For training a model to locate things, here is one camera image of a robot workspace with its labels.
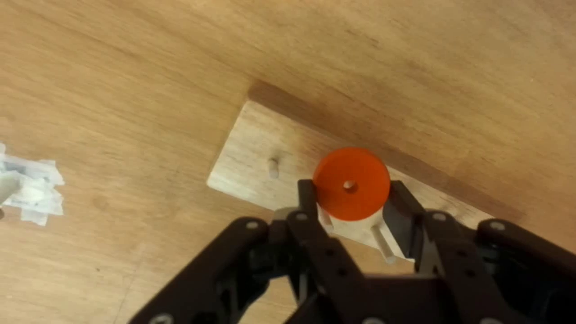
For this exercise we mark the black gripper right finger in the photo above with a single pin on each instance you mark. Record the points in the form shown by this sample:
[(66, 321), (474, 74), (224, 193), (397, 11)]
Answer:
[(516, 276)]

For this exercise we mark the white peg stand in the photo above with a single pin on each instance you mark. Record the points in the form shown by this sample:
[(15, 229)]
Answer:
[(37, 191)]

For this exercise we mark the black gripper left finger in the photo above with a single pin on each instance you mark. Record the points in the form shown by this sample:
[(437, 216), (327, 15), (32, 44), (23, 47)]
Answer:
[(240, 276)]

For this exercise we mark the wooden stand with clear pegs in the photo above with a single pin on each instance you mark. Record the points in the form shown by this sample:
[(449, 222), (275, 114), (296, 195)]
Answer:
[(258, 162)]

